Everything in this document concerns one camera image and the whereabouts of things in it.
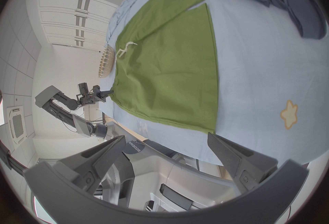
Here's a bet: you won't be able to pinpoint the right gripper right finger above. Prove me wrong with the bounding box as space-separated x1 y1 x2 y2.
207 133 278 195

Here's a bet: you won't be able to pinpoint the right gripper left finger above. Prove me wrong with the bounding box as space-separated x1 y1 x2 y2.
55 136 126 194

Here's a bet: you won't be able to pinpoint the green shorts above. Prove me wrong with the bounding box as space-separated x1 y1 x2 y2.
110 0 219 134

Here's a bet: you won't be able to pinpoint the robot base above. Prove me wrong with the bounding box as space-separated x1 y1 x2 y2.
93 121 243 213

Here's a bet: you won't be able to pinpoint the round woven basket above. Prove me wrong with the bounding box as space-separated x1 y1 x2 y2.
98 44 115 79

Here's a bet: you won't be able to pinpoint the white ceiling air conditioner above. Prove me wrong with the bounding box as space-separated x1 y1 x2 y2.
7 106 34 145

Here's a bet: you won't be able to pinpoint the white wardrobe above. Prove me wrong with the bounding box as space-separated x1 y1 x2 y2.
38 0 125 51

